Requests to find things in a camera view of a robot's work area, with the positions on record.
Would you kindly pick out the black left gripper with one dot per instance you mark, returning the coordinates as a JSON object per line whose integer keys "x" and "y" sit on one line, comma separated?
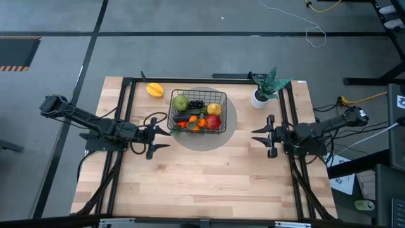
{"x": 142, "y": 134}

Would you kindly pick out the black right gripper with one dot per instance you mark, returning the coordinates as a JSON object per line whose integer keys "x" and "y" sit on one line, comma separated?
{"x": 280, "y": 136}

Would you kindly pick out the red pepper with green leaves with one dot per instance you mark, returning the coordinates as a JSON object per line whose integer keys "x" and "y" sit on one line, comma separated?
{"x": 182, "y": 124}

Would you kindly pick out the purple eggplant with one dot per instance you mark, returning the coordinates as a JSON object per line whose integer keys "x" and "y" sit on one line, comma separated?
{"x": 182, "y": 117}

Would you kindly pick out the orange mandarin bunch with leaves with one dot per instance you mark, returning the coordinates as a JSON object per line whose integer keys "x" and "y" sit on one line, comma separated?
{"x": 202, "y": 122}
{"x": 196, "y": 128}

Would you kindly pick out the green pear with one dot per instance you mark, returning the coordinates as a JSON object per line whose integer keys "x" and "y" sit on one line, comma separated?
{"x": 180, "y": 103}

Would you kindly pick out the long green pepper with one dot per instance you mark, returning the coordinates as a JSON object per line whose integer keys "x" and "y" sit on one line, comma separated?
{"x": 193, "y": 111}

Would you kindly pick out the dark grape bunch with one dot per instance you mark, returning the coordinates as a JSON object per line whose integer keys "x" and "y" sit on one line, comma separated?
{"x": 196, "y": 104}

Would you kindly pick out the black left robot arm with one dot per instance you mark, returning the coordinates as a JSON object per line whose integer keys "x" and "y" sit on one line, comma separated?
{"x": 95, "y": 123}

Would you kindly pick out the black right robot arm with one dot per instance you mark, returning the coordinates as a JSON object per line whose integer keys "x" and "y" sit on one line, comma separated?
{"x": 319, "y": 128}

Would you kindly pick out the round grey mat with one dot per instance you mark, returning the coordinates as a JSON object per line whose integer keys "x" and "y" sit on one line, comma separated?
{"x": 205, "y": 142}

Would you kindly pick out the yellow star fruit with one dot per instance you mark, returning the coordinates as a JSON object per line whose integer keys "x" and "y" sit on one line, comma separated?
{"x": 155, "y": 90}

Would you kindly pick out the snake plant in white pot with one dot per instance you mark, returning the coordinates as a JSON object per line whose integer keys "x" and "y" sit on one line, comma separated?
{"x": 269, "y": 85}

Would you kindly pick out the red apple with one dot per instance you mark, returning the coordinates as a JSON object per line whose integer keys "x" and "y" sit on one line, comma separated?
{"x": 213, "y": 122}

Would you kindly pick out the white paper sheet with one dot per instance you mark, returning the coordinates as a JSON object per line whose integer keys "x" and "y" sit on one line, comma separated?
{"x": 343, "y": 183}

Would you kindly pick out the green can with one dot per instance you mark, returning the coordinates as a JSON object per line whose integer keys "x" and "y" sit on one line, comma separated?
{"x": 364, "y": 205}

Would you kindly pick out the black computer case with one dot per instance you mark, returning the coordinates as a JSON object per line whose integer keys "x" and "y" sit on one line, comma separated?
{"x": 397, "y": 133}

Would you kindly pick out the black cabinet with keyboard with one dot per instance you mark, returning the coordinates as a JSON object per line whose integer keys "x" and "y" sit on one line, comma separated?
{"x": 389, "y": 196}

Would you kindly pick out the black stand foot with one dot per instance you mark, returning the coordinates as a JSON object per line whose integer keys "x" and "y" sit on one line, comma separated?
{"x": 9, "y": 146}

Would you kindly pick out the black hazard-striped floor mat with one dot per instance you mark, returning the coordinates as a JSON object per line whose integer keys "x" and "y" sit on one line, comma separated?
{"x": 17, "y": 52}

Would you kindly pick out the person's foot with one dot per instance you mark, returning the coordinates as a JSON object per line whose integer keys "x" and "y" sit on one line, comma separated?
{"x": 387, "y": 9}
{"x": 395, "y": 23}

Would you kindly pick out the silver aluminium bracket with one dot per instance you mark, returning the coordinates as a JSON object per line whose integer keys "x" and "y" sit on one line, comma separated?
{"x": 292, "y": 225}
{"x": 117, "y": 222}

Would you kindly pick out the black desk leg frame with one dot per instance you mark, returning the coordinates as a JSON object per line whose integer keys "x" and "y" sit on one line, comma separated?
{"x": 364, "y": 80}

